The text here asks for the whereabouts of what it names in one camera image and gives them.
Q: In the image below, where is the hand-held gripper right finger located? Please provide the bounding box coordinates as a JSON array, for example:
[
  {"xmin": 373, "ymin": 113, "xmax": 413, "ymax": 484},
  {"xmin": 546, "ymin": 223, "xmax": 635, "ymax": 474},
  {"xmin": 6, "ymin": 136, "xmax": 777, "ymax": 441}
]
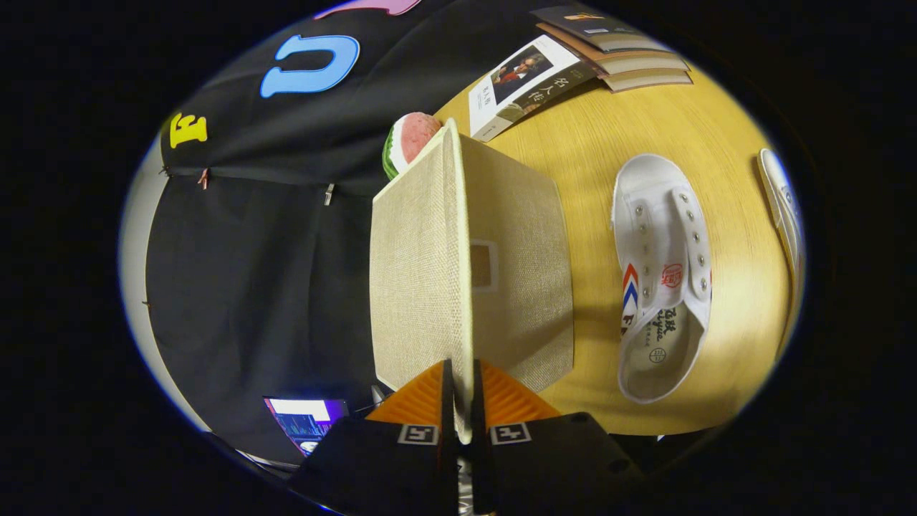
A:
[{"xmin": 469, "ymin": 358, "xmax": 645, "ymax": 516}]

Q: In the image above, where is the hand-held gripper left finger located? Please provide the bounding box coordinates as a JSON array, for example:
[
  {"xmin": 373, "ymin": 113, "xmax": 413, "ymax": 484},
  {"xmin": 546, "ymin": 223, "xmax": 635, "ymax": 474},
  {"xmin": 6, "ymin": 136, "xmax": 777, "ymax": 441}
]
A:
[{"xmin": 290, "ymin": 358, "xmax": 459, "ymax": 516}]

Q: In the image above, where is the beige fabric storage box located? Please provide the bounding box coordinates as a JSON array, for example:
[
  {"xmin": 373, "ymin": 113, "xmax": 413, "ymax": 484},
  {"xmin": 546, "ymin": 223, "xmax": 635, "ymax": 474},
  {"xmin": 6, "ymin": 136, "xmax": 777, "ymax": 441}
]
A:
[{"xmin": 369, "ymin": 118, "xmax": 575, "ymax": 445}]

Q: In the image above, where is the white canvas shoe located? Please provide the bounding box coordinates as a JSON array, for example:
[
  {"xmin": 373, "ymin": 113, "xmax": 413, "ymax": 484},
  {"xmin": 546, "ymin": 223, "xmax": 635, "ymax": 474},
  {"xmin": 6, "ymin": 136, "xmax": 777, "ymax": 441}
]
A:
[
  {"xmin": 610, "ymin": 153, "xmax": 714, "ymax": 404},
  {"xmin": 757, "ymin": 148, "xmax": 807, "ymax": 359}
]

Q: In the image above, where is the laptop screen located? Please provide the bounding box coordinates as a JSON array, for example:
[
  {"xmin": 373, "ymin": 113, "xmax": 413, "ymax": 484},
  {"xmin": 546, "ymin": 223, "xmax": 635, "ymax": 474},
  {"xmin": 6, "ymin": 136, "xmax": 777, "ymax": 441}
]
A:
[{"xmin": 264, "ymin": 396, "xmax": 350, "ymax": 457}]

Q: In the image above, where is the watermelon slice plush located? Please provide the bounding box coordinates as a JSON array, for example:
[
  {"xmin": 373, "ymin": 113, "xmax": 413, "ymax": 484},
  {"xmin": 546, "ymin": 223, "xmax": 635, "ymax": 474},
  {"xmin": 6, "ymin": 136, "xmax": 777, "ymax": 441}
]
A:
[{"xmin": 381, "ymin": 112, "xmax": 443, "ymax": 181}]

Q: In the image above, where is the white portrait cover book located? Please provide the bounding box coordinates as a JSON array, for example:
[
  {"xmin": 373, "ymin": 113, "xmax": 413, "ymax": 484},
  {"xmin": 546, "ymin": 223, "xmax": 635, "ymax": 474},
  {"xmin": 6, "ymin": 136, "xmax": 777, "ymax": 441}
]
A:
[{"xmin": 468, "ymin": 34, "xmax": 599, "ymax": 143}]

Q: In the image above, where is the thin brown edged book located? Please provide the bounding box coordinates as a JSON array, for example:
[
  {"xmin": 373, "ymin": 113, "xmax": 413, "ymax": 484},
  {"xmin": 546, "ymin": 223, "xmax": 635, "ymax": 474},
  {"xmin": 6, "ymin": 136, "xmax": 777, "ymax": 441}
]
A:
[{"xmin": 602, "ymin": 70, "xmax": 694, "ymax": 93}]

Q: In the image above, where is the brown cover book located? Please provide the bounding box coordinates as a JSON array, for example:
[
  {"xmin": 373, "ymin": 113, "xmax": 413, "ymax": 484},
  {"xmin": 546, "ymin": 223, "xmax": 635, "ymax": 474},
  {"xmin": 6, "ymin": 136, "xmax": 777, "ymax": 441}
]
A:
[{"xmin": 536, "ymin": 21, "xmax": 690, "ymax": 76}]

